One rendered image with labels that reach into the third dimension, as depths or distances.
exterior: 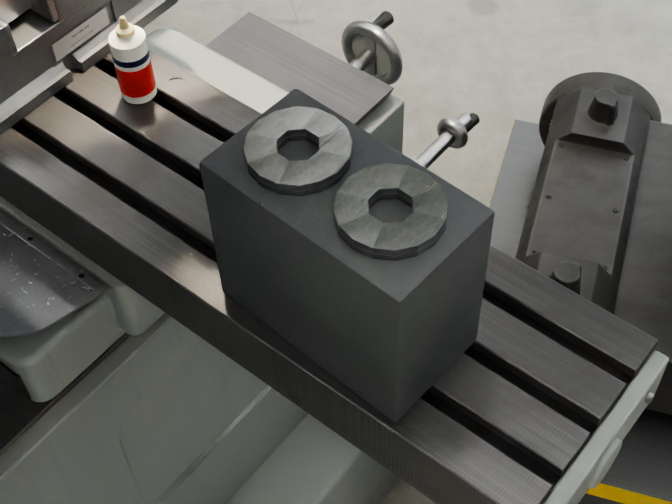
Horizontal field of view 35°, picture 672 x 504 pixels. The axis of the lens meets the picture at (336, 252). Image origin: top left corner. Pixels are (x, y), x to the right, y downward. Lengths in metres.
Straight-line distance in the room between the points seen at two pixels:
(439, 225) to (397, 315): 0.08
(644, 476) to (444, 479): 0.69
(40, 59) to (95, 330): 0.31
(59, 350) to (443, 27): 1.81
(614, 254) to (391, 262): 0.79
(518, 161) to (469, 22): 0.95
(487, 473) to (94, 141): 0.56
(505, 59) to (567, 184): 1.11
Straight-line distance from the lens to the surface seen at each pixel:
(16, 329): 1.10
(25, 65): 1.23
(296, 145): 0.90
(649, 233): 1.63
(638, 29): 2.86
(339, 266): 0.82
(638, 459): 1.62
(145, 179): 1.14
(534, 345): 1.00
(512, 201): 1.86
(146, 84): 1.21
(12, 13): 1.24
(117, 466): 1.41
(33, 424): 1.26
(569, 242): 1.57
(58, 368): 1.21
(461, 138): 1.74
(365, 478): 1.84
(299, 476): 1.78
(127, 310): 1.19
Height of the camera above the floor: 1.80
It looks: 52 degrees down
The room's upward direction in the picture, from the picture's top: 2 degrees counter-clockwise
